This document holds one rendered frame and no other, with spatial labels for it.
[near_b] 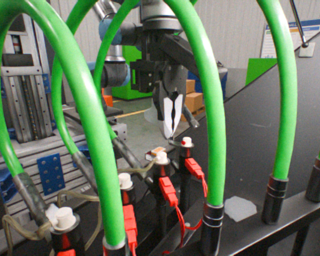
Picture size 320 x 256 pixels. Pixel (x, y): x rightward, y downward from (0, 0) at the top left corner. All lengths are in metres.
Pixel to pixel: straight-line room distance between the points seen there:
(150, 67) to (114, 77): 0.67
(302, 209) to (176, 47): 0.28
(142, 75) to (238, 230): 0.28
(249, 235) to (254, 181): 0.47
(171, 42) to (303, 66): 0.38
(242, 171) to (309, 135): 0.22
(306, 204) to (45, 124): 0.95
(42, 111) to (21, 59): 0.22
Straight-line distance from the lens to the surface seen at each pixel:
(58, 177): 0.99
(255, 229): 0.27
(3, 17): 0.21
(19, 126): 1.02
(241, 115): 0.66
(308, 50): 0.61
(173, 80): 0.36
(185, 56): 0.32
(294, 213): 0.31
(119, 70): 1.03
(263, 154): 0.68
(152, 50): 0.38
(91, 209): 0.58
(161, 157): 0.31
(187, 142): 0.37
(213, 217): 0.20
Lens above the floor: 1.28
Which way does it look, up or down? 19 degrees down
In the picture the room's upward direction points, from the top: straight up
